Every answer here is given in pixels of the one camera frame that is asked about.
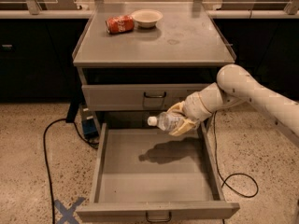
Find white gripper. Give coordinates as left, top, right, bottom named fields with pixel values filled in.
left=166, top=92, right=212, bottom=136

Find clear plastic water bottle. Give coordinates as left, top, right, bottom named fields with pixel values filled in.
left=148, top=112, right=185, bottom=132

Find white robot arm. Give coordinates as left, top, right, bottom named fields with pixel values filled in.
left=168, top=64, right=299, bottom=147

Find closed grey top drawer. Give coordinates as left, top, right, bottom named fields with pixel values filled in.
left=82, top=84, right=207, bottom=111

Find open grey middle drawer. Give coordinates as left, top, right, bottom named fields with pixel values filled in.
left=77, top=125, right=240, bottom=223

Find grey drawer cabinet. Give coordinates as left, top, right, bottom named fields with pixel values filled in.
left=74, top=2, right=235, bottom=128

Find blue power box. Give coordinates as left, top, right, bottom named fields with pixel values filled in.
left=79, top=105, right=98, bottom=139

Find white paper bowl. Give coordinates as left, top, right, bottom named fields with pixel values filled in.
left=131, top=9, right=163, bottom=28

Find blue tape cross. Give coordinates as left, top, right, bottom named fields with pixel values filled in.
left=54, top=197, right=85, bottom=224

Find dark lab bench cabinets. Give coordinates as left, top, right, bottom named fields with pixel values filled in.
left=0, top=19, right=299, bottom=103

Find black cable right floor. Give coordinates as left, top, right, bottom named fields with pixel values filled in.
left=212, top=111, right=260, bottom=199

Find black cable floor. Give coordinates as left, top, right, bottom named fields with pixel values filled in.
left=43, top=118, right=101, bottom=224
left=212, top=111, right=260, bottom=199

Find black cable left floor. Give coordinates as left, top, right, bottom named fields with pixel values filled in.
left=43, top=118, right=101, bottom=224

